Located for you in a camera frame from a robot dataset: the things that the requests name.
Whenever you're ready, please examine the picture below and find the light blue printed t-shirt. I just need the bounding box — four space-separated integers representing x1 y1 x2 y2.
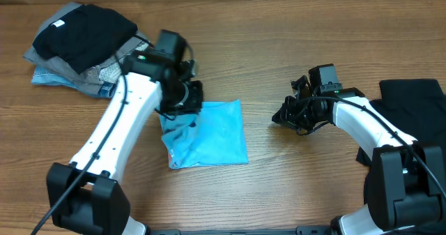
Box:
160 100 249 169

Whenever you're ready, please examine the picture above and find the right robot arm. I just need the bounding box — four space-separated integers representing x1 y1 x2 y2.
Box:
272 63 445 235

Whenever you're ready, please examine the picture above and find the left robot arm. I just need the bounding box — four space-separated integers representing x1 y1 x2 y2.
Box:
33 29 203 235

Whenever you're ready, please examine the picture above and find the folded grey garment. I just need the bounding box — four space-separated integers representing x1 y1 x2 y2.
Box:
23 2 151 96

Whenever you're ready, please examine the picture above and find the black garment at right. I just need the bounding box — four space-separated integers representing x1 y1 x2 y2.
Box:
370 79 445 152

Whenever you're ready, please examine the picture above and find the folded black garment on stack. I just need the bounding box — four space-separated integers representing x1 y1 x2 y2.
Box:
33 4 138 74

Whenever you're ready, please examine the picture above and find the folded blue denim garment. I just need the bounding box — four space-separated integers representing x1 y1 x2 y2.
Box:
31 66 116 98

